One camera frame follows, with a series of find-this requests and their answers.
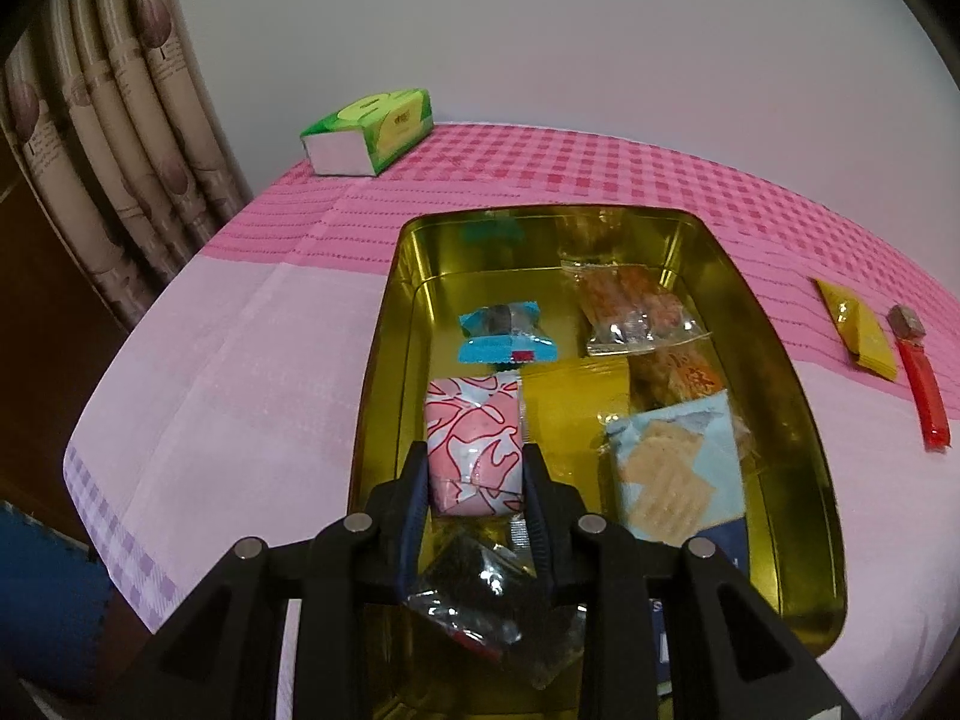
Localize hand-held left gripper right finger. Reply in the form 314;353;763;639
520;444;863;720

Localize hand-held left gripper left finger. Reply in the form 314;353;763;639
97;441;434;720

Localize clear packet with dark snack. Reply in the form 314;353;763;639
405;521;533;662

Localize pink patterned snack packet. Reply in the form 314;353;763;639
424;373;526;520

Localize clear wrapper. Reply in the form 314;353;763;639
499;600;587;691

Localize light blue cracker packet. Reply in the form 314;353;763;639
604;390;745;545

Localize dark navy snack packet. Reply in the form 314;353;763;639
649;521;751;680

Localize blue candy packet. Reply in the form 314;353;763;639
457;300;560;367

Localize clear packet of orange snacks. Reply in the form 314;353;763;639
628;345;751;440
561;259;710;357

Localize gold metal tin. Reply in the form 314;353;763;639
346;202;850;720

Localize pink checked tablecloth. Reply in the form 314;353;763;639
64;120;960;720

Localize yellow snack packet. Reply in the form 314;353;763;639
815;277;899;381

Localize blue foam mat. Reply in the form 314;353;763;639
0;499;117;698

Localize green tissue box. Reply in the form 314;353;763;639
300;86;434;179

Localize red stick snack packet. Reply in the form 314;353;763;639
887;304;952;452

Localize brown wooden panel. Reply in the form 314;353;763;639
0;120;147;541

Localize beige patterned curtain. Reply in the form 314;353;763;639
0;0;252;331

